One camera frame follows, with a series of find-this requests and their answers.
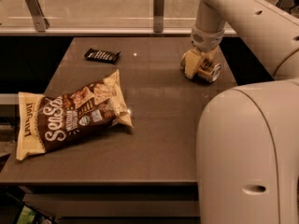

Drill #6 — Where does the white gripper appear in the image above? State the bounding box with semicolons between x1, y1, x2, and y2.
184;25;224;79

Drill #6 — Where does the orange soda can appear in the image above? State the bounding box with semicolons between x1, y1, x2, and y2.
180;53;222;84

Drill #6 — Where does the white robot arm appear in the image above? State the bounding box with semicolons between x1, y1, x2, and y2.
192;0;299;224

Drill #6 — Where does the black candy bar wrapper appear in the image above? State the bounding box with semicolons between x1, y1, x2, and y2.
84;49;121;63

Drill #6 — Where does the brown chips bag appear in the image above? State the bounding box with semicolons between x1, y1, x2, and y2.
16;71;132;161

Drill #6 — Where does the glass railing panel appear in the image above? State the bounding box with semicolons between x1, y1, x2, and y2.
0;0;299;30

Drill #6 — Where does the green item under table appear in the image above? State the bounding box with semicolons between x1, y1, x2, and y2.
12;203;57;224

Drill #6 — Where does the middle metal railing bracket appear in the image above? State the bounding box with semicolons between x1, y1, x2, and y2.
153;0;164;33

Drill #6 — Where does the metal railing bracket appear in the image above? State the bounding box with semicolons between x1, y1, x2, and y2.
276;0;295;13
25;0;50;32
153;0;164;33

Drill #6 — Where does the right metal railing bracket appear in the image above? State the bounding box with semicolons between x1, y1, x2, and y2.
276;0;295;13

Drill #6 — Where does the left metal railing bracket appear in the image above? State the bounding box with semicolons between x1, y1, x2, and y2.
25;0;50;32

